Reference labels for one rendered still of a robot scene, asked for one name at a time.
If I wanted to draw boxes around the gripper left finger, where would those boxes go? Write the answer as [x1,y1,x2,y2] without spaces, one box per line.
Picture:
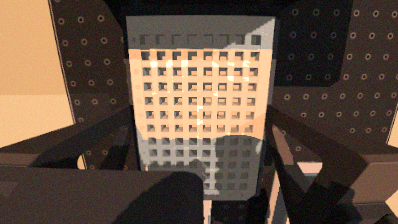
[0,104,135,170]

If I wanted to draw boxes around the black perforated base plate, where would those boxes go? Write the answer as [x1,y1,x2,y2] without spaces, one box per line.
[48,0,398,224]

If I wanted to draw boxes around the white well plate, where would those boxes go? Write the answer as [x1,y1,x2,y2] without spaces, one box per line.
[126,15,275,201]

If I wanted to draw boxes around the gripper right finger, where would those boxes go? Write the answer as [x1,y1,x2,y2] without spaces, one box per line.
[265,105,398,224]

